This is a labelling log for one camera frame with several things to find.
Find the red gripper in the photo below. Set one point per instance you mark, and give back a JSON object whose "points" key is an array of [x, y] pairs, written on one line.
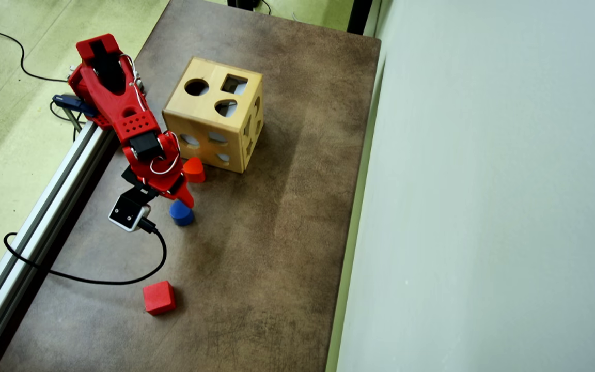
{"points": [[182, 192]]}

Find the blue cylinder block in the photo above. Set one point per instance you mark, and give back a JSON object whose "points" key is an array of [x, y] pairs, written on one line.
{"points": [[183, 216]]}

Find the red robot arm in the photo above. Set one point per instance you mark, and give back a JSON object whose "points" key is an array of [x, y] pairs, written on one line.
{"points": [[109, 103]]}

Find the wooden shape sorter box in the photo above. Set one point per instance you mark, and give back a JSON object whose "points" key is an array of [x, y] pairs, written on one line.
{"points": [[194, 111]]}

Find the red teardrop block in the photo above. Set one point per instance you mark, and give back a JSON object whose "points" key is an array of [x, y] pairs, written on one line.
{"points": [[195, 170]]}

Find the red cube block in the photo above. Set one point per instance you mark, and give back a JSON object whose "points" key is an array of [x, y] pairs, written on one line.
{"points": [[159, 298]]}

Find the blue clamp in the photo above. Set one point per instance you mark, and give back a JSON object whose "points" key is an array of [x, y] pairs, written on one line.
{"points": [[73, 102]]}

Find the black stand base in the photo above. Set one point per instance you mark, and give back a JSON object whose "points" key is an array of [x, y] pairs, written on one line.
{"points": [[243, 4]]}

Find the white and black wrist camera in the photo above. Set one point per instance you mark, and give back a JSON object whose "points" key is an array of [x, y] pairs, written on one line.
{"points": [[128, 213]]}

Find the aluminium profile rail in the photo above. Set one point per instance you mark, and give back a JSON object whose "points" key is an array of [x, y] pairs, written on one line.
{"points": [[44, 222]]}

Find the black post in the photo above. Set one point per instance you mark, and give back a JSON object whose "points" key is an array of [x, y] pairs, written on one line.
{"points": [[359, 15]]}

